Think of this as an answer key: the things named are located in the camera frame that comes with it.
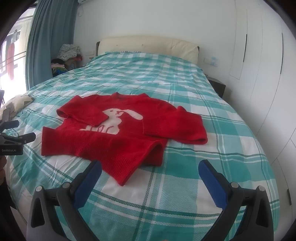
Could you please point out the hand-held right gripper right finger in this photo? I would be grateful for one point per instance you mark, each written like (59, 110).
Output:
(211, 183)

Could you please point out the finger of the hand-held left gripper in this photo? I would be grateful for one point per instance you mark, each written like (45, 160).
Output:
(10, 124)
(20, 138)

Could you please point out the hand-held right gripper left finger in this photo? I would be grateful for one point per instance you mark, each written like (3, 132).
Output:
(87, 183)

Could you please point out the red rabbit print sweater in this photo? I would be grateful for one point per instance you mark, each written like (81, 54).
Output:
(124, 141)

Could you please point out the pile of mixed clothes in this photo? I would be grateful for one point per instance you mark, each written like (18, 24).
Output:
(68, 52)

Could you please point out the beige patterned pillow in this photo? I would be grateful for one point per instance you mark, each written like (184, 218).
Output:
(16, 104)

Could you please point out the hanging red garment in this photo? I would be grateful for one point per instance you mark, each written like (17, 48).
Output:
(10, 60)

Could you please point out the blue curtain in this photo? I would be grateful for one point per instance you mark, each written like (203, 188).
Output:
(50, 39)

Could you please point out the dark wooden nightstand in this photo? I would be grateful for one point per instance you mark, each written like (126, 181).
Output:
(217, 87)

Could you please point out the bed with teal plaid cover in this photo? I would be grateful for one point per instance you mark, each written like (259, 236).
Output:
(161, 88)

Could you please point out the white wardrobe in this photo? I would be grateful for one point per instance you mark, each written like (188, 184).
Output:
(266, 69)

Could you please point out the white air conditioner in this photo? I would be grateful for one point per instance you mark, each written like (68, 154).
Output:
(83, 1)

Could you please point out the cream padded headboard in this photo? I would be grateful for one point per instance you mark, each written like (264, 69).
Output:
(148, 45)

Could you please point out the white wall socket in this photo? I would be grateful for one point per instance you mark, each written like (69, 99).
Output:
(209, 61)

